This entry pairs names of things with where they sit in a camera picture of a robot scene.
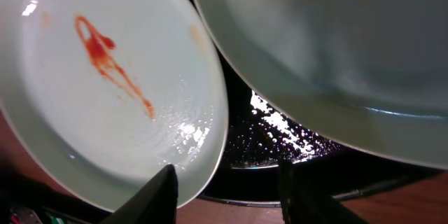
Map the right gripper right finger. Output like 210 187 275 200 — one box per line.
278 159 367 224

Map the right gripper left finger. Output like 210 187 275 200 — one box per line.
100 164 179 224

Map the light green plate front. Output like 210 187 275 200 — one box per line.
1 0 228 211

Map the light green plate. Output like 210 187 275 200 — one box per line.
194 0 447 169
1 0 228 211

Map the black round tray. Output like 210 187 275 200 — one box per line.
191 0 445 207

